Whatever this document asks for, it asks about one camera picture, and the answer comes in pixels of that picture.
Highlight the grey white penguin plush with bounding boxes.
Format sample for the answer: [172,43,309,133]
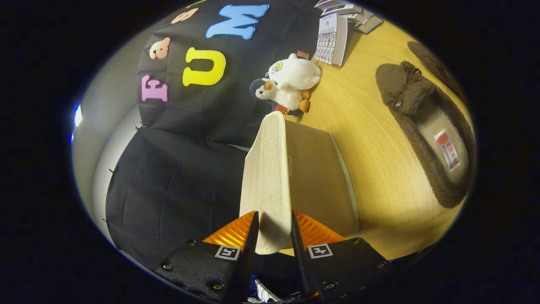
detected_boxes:
[249,78,312,117]

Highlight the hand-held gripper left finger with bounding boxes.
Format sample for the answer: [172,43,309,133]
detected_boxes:
[153,210,259,303]

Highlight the white book blue cover picture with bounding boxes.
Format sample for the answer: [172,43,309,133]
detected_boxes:
[321,4,364,17]

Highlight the white duck plush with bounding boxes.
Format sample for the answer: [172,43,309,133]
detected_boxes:
[265,51,322,91]

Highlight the brown fuzzy shoe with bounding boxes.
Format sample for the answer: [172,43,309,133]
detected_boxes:
[407,41,470,107]
[375,61,478,209]

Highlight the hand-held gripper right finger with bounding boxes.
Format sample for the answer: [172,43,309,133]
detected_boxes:
[290,210,391,302]

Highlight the white paperback book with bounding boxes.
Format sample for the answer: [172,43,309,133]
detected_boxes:
[343,10,375,26]

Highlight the beige fabric storage box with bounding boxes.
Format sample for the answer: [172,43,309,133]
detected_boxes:
[240,111,360,255]

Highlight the patterned cover book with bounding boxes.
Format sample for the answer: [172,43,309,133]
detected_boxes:
[314,13,349,67]

